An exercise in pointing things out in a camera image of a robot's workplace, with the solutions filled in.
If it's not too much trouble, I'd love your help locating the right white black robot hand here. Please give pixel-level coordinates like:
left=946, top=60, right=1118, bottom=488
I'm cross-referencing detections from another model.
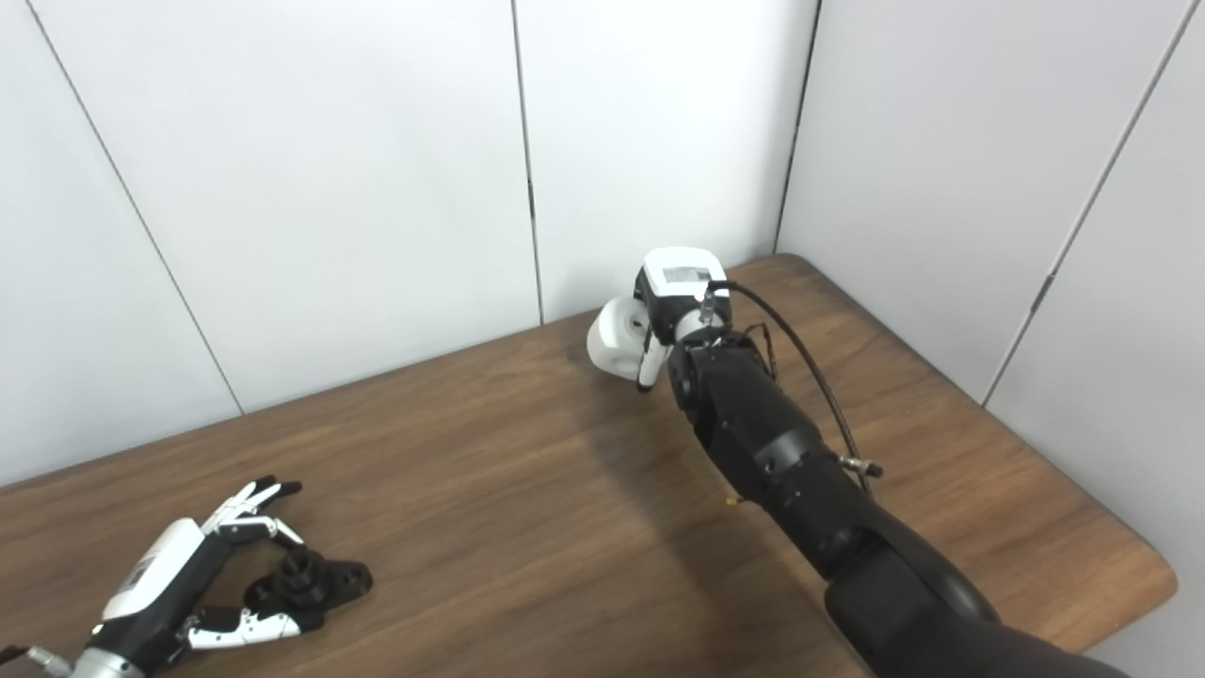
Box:
left=633, top=247, right=732, bottom=394

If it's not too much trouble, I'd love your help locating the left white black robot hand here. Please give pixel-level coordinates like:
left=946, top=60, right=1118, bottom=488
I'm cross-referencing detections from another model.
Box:
left=85, top=476, right=326, bottom=674

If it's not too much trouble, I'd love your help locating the round white piece with holes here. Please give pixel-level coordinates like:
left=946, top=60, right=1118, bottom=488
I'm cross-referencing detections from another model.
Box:
left=586, top=296, right=652, bottom=381

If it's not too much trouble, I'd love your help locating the black holder with flanges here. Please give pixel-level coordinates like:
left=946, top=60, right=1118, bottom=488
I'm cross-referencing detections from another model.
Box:
left=243, top=548, right=374, bottom=618

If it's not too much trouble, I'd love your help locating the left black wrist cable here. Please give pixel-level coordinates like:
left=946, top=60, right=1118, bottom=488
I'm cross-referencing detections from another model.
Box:
left=0, top=643, right=74, bottom=674

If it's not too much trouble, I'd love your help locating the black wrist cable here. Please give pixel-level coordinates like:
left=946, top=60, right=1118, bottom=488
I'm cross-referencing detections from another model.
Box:
left=0, top=643, right=74, bottom=674
left=697, top=280, right=884, bottom=495

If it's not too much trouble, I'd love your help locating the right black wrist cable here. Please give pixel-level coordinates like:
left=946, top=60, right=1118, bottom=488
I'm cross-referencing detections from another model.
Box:
left=697, top=280, right=884, bottom=495

